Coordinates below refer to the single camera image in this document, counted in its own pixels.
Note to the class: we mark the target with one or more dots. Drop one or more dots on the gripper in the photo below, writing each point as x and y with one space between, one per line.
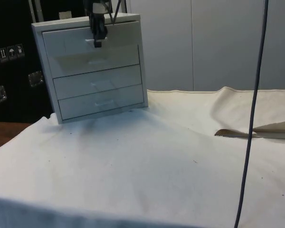
97 20

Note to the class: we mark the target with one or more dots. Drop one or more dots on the white drawer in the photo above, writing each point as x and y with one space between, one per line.
69 40

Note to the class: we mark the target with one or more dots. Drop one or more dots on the white chest of drawers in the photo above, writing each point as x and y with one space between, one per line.
97 92

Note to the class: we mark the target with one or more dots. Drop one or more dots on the black cabinet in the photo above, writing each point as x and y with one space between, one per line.
12 83

